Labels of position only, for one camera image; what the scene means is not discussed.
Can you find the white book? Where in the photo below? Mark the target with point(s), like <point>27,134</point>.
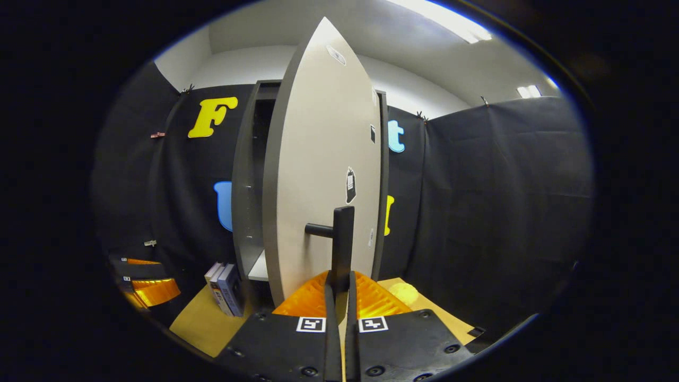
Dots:
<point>213,271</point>

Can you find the long ceiling light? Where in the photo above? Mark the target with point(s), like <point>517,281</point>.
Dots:
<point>451,24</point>

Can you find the yellow round pad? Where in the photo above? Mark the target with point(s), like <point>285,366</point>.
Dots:
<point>404,294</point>

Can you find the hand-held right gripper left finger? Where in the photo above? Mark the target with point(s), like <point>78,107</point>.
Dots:
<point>331,345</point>

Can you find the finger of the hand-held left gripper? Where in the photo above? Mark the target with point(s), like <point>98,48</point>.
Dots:
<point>140,270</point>
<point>156,292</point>

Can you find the grey cabinet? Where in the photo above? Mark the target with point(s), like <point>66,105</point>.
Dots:
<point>244,185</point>

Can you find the grey book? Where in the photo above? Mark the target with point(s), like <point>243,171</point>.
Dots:
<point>218,292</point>

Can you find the small ceiling light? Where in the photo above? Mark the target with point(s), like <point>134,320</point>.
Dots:
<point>529,91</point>

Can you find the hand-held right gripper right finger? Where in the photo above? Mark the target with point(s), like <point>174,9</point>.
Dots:
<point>353,345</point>

